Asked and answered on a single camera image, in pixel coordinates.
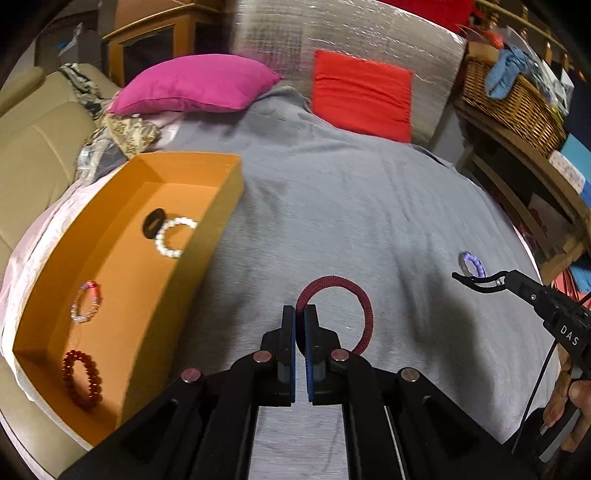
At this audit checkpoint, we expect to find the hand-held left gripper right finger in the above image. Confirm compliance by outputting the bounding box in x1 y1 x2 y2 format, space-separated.
302 305 543 480

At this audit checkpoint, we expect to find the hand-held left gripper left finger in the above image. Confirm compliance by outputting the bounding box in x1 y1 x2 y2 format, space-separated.
58 305 297 480

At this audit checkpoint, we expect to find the purple bead bracelet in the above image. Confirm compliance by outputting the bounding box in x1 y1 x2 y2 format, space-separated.
462 251 487 278

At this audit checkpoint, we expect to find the dark red hair tie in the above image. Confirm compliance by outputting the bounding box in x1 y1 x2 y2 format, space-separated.
295 275 373 356

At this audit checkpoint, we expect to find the orange cardboard box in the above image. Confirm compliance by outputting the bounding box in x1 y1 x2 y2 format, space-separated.
11 152 245 449

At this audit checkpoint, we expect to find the black ring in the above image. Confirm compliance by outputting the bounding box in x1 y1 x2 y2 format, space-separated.
143 209 166 240

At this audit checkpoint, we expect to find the red bead bracelet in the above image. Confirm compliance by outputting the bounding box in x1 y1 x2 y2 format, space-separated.
62 349 103 411

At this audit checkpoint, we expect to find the pink and white bead bracelet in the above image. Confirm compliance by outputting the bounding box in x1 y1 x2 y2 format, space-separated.
70 280 103 324

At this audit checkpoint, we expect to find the person's right hand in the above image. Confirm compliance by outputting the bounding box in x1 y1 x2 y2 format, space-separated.
542 344 591 454

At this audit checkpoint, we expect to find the wooden shelf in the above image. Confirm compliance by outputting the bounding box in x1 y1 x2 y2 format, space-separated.
455 99 591 283

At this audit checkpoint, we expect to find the white patterned tissue box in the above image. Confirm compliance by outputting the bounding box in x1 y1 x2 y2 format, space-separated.
549 152 585 191

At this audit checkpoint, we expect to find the light blue cardboard box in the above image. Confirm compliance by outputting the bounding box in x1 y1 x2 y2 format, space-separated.
561 133 591 185

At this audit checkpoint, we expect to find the grey blanket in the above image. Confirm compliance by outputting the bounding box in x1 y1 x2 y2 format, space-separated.
111 85 544 480

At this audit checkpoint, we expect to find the wicker basket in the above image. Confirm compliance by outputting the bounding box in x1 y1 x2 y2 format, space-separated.
462 53 568 158

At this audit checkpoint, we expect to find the blue cloth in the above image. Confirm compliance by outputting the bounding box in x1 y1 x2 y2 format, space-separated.
485 46 533 100

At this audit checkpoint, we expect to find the clear plastic bag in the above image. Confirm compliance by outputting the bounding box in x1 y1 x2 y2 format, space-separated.
505 25 576 112

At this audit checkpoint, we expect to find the red pillow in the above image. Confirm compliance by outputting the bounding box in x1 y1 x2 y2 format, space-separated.
311 50 413 144

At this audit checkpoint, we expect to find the wooden railing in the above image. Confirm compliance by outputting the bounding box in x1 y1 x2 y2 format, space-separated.
471 0 575 70

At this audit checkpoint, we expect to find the brown patterned cloth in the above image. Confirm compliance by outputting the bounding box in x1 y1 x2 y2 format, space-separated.
98 113 163 155

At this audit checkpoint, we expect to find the pink pillow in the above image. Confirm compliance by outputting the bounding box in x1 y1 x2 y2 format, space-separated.
106 54 283 115

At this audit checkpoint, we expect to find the red quilt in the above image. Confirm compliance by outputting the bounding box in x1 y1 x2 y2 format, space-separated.
383 0 477 34

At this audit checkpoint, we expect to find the silver foil mat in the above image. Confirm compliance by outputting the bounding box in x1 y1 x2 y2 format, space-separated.
231 0 468 146

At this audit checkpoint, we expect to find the beige sofa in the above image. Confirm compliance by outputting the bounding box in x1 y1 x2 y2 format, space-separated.
0 62 125 480

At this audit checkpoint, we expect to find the black and white patterned cloth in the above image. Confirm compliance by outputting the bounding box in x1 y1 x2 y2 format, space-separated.
58 62 116 115

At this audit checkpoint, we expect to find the wooden cabinet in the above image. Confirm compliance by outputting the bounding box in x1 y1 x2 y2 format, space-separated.
102 0 241 88

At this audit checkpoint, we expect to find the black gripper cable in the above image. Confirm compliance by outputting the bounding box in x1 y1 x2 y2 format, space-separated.
510 295 591 455

